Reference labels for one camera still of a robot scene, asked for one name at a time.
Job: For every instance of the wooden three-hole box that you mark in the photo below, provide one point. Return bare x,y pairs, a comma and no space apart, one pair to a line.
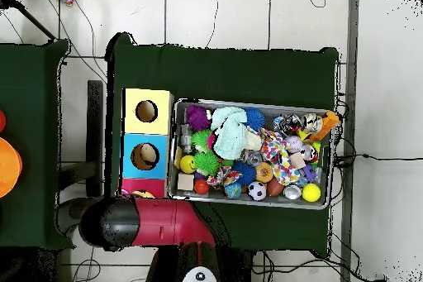
145,126

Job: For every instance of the black panel stand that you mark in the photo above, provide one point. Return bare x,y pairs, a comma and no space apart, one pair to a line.
95,130

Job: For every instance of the small red round object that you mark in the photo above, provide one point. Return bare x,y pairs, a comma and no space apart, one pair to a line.
2,121

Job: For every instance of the mint green muslin cloth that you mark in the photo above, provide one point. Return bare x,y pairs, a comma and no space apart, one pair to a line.
231,136

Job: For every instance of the pink spiky ball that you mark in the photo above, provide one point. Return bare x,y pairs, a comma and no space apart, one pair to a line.
211,142

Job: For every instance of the green spiky ball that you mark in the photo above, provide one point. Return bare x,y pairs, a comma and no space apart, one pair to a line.
206,163

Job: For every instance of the black and white soccer ball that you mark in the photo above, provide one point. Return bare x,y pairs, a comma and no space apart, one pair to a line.
256,191

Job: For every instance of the yellow smiley ball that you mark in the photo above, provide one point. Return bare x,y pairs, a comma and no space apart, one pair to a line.
187,164

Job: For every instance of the large orange round object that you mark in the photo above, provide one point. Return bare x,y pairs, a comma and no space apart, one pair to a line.
10,166

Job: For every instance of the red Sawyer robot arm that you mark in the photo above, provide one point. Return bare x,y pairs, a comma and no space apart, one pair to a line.
165,222

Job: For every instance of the orange-red smooth ball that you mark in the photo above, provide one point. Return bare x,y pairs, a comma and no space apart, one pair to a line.
201,187

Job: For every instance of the cream fleece cloth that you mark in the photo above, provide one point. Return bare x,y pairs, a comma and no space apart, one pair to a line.
253,141

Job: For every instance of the yellow tennis ball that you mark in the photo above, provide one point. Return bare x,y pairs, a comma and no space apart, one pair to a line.
311,192

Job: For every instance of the white baseball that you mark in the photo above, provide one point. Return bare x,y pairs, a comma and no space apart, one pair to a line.
293,144

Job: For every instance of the metal mesh bin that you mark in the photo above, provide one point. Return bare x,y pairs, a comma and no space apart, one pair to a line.
281,203

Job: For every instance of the dark green table cloth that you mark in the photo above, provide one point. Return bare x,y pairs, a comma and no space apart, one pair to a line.
29,96
231,73

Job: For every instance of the purple spiky monster toy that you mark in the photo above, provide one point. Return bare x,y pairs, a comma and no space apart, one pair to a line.
197,118

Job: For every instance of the yellow duck plush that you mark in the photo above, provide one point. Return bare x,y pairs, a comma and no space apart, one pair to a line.
143,194

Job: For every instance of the large blue spiky ball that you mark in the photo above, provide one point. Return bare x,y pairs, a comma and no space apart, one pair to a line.
255,118

